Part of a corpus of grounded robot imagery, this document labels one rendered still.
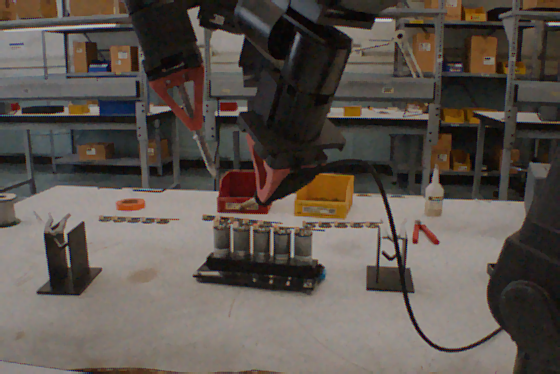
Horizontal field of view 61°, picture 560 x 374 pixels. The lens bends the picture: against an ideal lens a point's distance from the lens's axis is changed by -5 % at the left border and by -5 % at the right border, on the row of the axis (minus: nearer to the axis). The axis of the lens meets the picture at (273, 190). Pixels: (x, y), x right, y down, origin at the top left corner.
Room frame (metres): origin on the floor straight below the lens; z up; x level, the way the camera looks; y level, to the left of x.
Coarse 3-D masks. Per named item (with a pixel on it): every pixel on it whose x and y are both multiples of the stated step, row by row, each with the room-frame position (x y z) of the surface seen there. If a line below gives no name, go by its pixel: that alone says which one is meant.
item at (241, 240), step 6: (240, 228) 0.63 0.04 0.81; (234, 234) 0.63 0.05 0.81; (240, 234) 0.62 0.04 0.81; (246, 234) 0.62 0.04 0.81; (234, 240) 0.63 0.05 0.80; (240, 240) 0.62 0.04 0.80; (246, 240) 0.62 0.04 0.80; (234, 246) 0.63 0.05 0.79; (240, 246) 0.62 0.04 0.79; (246, 246) 0.63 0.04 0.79; (234, 252) 0.63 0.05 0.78; (240, 252) 0.62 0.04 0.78; (246, 252) 0.62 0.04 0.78; (234, 258) 0.63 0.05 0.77; (240, 258) 0.62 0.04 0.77; (246, 258) 0.62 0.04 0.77
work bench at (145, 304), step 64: (64, 192) 1.08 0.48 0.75; (128, 192) 1.08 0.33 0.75; (192, 192) 1.08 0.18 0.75; (0, 256) 0.68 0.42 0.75; (128, 256) 0.69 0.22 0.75; (192, 256) 0.69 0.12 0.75; (320, 256) 0.69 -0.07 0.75; (448, 256) 0.68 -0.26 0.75; (0, 320) 0.48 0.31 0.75; (64, 320) 0.49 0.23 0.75; (128, 320) 0.49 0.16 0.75; (192, 320) 0.49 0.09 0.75; (256, 320) 0.49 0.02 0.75; (320, 320) 0.49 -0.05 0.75; (384, 320) 0.49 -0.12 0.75; (448, 320) 0.49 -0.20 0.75
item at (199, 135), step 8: (176, 88) 0.61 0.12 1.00; (184, 88) 0.61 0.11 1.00; (184, 96) 0.61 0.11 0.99; (184, 104) 0.61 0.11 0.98; (192, 112) 0.61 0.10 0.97; (200, 136) 0.61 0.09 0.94; (200, 144) 0.61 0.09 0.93; (208, 152) 0.62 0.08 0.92; (208, 160) 0.62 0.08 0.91; (208, 168) 0.62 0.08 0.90
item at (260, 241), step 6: (258, 234) 0.62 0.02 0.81; (264, 234) 0.62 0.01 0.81; (270, 234) 0.62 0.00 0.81; (258, 240) 0.62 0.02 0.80; (264, 240) 0.62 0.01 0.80; (270, 240) 0.62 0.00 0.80; (258, 246) 0.62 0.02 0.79; (264, 246) 0.62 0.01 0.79; (270, 246) 0.62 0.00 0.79; (258, 252) 0.62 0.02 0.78; (264, 252) 0.62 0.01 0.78; (270, 252) 0.62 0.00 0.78; (258, 258) 0.62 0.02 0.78; (264, 258) 0.62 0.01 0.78; (270, 258) 0.62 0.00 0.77
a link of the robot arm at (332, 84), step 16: (288, 16) 0.48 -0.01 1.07; (304, 16) 0.48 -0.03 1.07; (288, 32) 0.49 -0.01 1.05; (304, 32) 0.46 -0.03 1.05; (320, 32) 0.46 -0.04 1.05; (336, 32) 0.46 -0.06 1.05; (288, 48) 0.48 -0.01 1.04; (304, 48) 0.45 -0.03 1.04; (320, 48) 0.45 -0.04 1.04; (336, 48) 0.45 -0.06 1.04; (288, 64) 0.47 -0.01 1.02; (304, 64) 0.46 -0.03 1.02; (320, 64) 0.45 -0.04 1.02; (336, 64) 0.46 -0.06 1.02; (288, 80) 0.47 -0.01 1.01; (304, 80) 0.46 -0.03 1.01; (320, 80) 0.46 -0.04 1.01; (336, 80) 0.47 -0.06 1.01; (320, 96) 0.48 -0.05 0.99
